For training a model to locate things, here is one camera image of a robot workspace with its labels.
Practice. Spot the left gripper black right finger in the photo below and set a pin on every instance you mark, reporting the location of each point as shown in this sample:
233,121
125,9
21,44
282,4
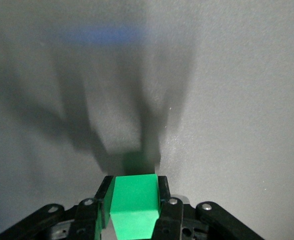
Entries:
171,220

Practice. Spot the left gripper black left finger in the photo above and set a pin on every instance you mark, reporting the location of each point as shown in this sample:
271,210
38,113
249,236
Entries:
87,220

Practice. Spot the small green cube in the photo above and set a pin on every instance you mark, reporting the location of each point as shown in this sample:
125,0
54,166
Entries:
134,205

